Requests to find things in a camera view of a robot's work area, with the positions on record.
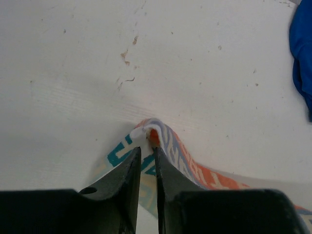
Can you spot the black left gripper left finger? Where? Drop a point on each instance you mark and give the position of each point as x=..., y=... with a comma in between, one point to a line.
x=108, y=206

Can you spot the rabbit print towel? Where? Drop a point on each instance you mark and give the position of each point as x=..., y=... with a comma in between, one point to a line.
x=151, y=133

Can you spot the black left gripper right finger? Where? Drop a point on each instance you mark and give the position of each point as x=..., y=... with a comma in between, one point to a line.
x=186, y=208

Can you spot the blue towel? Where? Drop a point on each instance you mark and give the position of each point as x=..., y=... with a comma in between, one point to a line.
x=300, y=40

